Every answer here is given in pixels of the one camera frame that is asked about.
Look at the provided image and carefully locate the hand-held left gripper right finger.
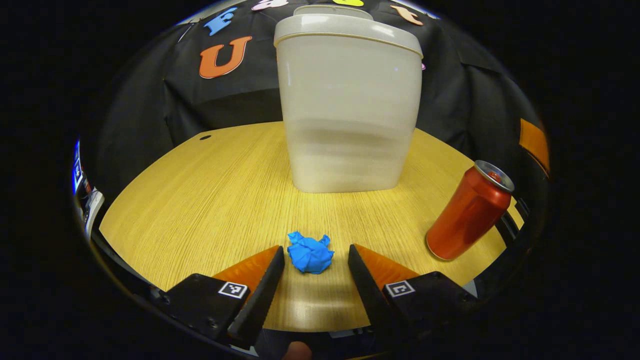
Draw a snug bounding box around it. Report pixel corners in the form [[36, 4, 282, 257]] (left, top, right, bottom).
[[348, 244, 478, 346]]

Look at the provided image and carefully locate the blue paper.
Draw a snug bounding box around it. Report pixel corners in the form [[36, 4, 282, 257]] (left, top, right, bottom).
[[287, 231, 335, 275]]

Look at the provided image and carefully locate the white side table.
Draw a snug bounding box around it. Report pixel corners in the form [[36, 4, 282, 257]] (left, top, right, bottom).
[[82, 187, 106, 238]]

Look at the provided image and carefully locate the black backdrop cloth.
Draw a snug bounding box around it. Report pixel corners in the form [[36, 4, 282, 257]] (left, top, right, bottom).
[[95, 0, 551, 201]]

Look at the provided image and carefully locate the white desktop garbage bin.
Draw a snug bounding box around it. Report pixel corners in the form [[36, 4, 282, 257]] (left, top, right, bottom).
[[274, 4, 424, 194]]

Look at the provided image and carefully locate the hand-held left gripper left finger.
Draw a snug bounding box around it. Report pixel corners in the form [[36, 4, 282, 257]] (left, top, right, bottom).
[[150, 245, 286, 348]]

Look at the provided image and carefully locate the red pop can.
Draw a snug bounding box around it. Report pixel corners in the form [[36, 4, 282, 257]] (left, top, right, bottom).
[[426, 160, 515, 261]]

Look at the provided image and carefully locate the computer monitor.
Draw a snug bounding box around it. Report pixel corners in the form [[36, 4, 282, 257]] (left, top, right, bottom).
[[72, 140, 85, 196]]

